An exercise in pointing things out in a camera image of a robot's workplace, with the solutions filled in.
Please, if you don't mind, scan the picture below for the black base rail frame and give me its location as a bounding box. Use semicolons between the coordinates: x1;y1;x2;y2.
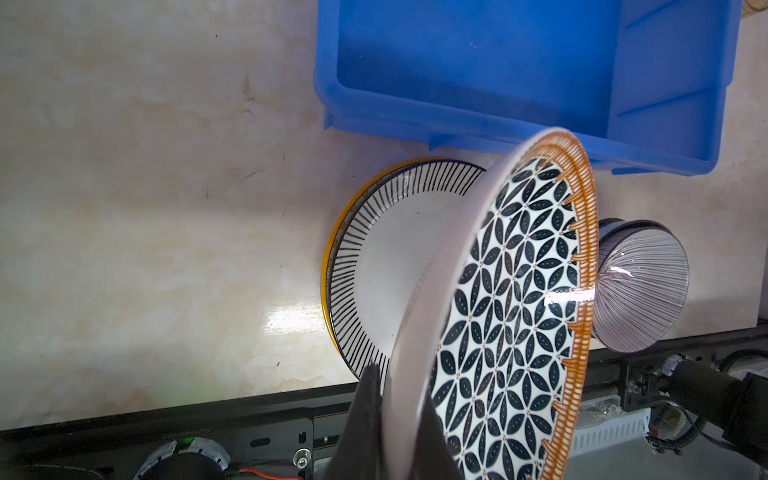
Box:
1;325;767;479

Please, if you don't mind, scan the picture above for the floral pattern plate orange rim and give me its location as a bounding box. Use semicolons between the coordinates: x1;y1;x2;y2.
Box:
381;128;599;479

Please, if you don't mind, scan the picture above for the blue plastic bin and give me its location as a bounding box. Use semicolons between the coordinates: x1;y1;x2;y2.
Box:
314;1;742;176

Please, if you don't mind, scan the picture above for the black striped rim white plate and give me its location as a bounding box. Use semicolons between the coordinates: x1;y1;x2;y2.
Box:
321;157;485;376

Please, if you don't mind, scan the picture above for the white slotted cable duct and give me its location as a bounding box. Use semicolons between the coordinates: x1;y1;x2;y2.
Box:
569;408;651;458

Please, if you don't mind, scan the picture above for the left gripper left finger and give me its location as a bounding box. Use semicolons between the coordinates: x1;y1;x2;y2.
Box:
323;364;381;480

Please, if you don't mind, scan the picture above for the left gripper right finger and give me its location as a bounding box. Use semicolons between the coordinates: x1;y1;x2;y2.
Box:
411;398;464;480

